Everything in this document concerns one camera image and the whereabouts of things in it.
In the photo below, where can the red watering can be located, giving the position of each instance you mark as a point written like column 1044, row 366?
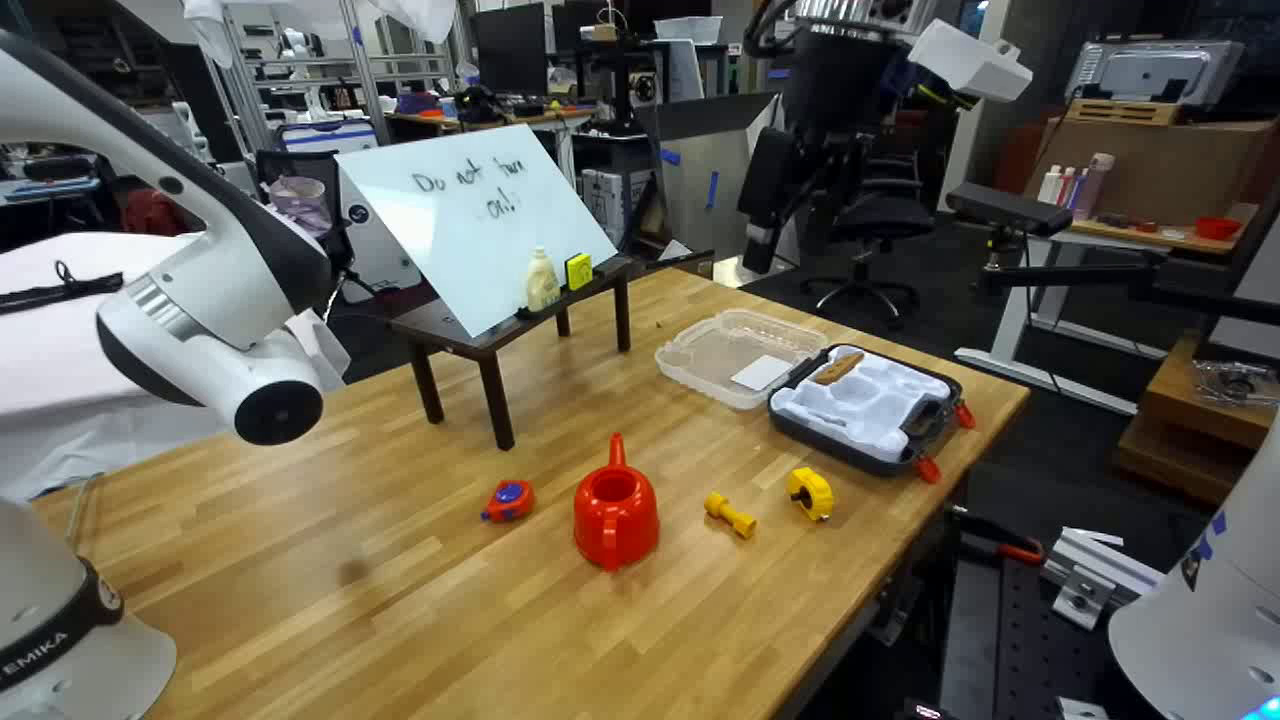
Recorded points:
column 617, row 520

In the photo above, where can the white cloth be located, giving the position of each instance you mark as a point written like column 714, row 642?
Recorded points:
column 65, row 387

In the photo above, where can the brown wooden piece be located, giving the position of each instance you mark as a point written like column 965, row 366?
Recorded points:
column 837, row 366

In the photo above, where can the white paper card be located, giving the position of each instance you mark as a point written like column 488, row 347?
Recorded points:
column 761, row 374

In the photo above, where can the blue red toy disc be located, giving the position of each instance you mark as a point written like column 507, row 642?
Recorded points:
column 511, row 502

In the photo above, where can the clear plastic container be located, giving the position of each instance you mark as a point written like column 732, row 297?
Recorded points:
column 714, row 349

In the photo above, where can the aluminium bracket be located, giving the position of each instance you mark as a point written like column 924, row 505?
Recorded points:
column 1100, row 573

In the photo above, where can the orange case latch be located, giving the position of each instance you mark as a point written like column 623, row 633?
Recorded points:
column 961, row 419
column 931, row 471

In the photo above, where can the small yellow block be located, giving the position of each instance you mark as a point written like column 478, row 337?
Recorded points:
column 579, row 272

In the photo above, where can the black computer monitor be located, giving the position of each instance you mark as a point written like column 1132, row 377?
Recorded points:
column 511, row 50

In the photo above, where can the black low stand table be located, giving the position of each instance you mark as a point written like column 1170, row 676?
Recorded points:
column 460, row 341

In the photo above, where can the black case white insert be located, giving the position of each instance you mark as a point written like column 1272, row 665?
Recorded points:
column 864, row 406

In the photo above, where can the black padded bench top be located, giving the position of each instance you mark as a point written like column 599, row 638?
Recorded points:
column 1007, row 206

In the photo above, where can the small cream plastic bottle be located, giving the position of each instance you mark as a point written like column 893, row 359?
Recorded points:
column 543, row 284

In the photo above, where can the idle white robot arm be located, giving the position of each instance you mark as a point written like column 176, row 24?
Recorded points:
column 200, row 306

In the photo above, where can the grey white printer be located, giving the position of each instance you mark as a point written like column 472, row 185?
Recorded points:
column 1153, row 72

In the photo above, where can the whiteboard with handwriting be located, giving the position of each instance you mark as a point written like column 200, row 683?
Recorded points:
column 466, row 224

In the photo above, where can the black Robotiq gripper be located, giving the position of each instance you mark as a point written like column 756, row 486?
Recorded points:
column 853, row 87

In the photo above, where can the pink bottle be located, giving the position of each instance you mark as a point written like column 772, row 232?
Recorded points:
column 1095, row 185

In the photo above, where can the red bowl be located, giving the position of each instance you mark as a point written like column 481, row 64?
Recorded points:
column 1219, row 224

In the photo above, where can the yellow toy dumbbell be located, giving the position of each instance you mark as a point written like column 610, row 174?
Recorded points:
column 731, row 514

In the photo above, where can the yellow tape measure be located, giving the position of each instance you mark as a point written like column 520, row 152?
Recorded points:
column 811, row 496

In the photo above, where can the wooden crate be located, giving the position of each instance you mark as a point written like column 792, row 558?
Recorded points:
column 1202, row 427

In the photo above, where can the brown cardboard desk board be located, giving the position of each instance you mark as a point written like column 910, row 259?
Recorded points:
column 1174, row 165

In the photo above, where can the small white bottle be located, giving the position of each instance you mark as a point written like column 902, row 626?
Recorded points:
column 1050, row 185

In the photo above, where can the white metal frame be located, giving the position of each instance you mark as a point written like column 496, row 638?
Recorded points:
column 1021, row 306

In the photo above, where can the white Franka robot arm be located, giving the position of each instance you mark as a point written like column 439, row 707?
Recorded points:
column 1202, row 626

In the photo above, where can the black optical breadboard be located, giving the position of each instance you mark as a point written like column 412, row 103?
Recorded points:
column 1012, row 654

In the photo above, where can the black office chair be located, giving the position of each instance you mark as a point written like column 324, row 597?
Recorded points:
column 882, row 222

